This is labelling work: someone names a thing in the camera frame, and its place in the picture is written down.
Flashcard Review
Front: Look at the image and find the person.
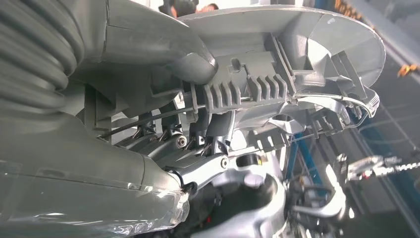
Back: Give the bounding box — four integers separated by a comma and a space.
158, 0, 220, 19

